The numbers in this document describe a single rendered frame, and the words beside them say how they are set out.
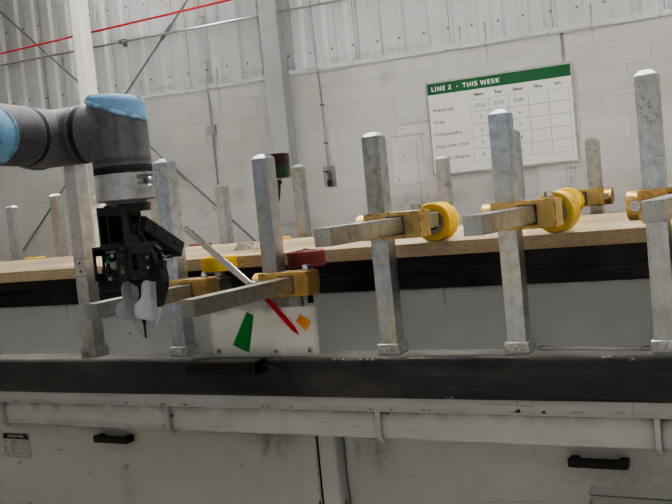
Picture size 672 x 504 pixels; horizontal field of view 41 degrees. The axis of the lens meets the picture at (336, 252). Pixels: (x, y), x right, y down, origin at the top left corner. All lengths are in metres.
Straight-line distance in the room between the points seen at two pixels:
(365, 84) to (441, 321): 7.57
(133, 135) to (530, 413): 0.84
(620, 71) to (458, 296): 7.05
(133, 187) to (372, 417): 0.70
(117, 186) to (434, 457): 0.99
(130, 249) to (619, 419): 0.87
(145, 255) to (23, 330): 1.24
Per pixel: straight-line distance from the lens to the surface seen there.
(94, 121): 1.41
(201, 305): 1.54
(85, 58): 3.44
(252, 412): 1.94
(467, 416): 1.72
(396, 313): 1.71
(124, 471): 2.52
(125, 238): 1.39
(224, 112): 10.07
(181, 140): 10.34
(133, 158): 1.39
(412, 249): 1.85
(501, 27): 9.08
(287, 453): 2.19
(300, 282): 1.78
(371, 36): 9.44
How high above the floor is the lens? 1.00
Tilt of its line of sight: 3 degrees down
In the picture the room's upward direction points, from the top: 6 degrees counter-clockwise
